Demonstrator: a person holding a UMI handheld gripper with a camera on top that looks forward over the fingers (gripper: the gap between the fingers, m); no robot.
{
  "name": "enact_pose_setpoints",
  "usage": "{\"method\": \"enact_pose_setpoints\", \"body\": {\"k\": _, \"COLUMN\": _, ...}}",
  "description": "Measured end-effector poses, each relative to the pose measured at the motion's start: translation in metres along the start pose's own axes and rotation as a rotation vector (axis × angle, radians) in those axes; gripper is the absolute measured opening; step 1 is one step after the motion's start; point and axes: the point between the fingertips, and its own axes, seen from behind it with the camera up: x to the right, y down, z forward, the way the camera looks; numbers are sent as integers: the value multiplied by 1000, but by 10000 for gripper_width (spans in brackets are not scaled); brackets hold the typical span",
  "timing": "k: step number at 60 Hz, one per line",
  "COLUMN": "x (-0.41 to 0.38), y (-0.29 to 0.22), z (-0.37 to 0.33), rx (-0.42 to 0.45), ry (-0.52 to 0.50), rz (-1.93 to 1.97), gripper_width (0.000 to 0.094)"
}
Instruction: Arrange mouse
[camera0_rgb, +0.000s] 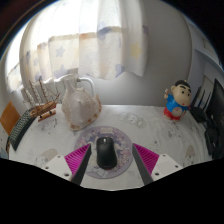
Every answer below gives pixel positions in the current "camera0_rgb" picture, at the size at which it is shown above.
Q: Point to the black computer monitor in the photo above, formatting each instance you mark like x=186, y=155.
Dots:
x=216, y=110

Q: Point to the cartoon boy figure clock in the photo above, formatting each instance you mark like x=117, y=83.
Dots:
x=176, y=103

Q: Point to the white printed tablecloth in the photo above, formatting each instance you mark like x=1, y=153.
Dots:
x=150, y=133

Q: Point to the white wall shelf unit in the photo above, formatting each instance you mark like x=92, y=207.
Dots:
x=208, y=55

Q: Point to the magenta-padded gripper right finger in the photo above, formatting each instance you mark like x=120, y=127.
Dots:
x=146, y=160

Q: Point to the round purple printed mouse pad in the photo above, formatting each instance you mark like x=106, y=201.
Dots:
x=121, y=140

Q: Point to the black computer mouse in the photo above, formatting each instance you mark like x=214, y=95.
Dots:
x=106, y=155

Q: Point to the wooden model sailing ship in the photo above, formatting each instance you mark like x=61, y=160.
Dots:
x=43, y=108

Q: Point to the dark keyboard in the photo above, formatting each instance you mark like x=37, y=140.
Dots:
x=21, y=128

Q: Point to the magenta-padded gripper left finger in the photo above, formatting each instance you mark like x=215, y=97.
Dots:
x=76, y=159

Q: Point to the white star-print curtain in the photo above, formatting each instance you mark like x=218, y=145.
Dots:
x=93, y=50

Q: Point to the white radiator with pipe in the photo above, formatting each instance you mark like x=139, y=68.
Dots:
x=88, y=81

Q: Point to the large white conch shell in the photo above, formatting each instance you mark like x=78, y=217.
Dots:
x=80, y=108

